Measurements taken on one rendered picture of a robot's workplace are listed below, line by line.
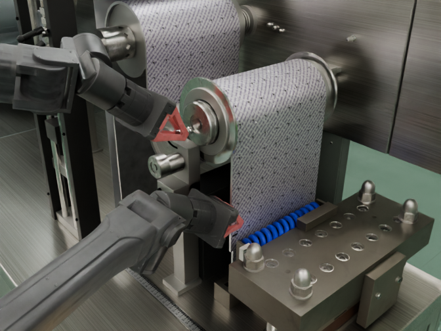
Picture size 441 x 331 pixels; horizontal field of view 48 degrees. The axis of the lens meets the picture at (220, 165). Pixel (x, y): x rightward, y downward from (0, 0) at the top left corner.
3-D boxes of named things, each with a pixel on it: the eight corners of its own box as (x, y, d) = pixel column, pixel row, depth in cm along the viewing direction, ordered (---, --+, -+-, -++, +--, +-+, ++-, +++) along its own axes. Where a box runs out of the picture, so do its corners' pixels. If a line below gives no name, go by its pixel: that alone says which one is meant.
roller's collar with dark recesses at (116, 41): (92, 60, 96) (88, 25, 93) (119, 54, 99) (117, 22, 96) (109, 67, 91) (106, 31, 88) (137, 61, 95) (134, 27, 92)
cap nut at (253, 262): (238, 264, 84) (239, 243, 81) (253, 255, 86) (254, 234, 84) (253, 275, 81) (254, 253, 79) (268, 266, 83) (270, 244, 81)
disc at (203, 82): (177, 142, 91) (180, 65, 83) (180, 141, 91) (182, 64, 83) (231, 178, 82) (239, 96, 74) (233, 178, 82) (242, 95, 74)
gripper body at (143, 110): (156, 142, 73) (118, 121, 68) (123, 124, 80) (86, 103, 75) (178, 104, 73) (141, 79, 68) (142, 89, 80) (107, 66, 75)
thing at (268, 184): (228, 251, 89) (230, 159, 81) (312, 205, 103) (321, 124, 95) (230, 252, 89) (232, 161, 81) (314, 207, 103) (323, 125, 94)
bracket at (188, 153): (161, 284, 98) (152, 145, 84) (186, 270, 102) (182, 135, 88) (176, 298, 95) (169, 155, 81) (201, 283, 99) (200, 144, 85)
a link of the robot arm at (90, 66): (69, 98, 66) (96, 67, 64) (62, 71, 71) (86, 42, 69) (109, 120, 71) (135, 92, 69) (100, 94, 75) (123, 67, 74)
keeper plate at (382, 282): (356, 322, 88) (364, 274, 83) (386, 297, 94) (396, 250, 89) (367, 330, 87) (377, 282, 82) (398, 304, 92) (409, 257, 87)
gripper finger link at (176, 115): (184, 159, 80) (142, 135, 73) (161, 146, 85) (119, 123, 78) (205, 122, 80) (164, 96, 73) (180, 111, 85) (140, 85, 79)
